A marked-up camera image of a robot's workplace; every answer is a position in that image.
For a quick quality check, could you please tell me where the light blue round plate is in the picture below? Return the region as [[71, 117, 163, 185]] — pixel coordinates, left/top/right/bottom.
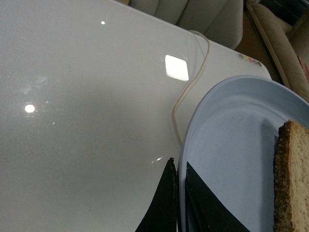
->
[[178, 75, 309, 232]]

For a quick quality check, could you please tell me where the coloured dot sticker strip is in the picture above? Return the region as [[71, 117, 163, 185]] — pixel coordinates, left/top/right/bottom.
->
[[238, 53, 263, 67]]

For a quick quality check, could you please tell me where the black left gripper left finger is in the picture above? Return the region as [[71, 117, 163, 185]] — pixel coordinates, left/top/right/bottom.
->
[[136, 158, 178, 232]]

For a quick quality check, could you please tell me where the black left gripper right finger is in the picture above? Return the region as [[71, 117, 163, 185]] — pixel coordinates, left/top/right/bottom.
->
[[185, 163, 248, 232]]

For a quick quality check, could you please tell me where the beige sofa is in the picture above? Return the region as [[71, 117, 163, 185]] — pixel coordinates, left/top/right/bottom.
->
[[246, 0, 309, 101]]

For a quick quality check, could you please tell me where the right grey upholstered chair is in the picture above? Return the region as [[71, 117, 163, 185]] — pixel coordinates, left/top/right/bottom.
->
[[131, 0, 244, 49]]

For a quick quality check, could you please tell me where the cream toaster power cable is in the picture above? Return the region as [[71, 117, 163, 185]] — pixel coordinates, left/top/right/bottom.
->
[[171, 30, 211, 147]]

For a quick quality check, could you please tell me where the slice of brown bread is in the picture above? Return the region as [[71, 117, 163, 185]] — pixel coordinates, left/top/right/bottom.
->
[[274, 120, 309, 232]]

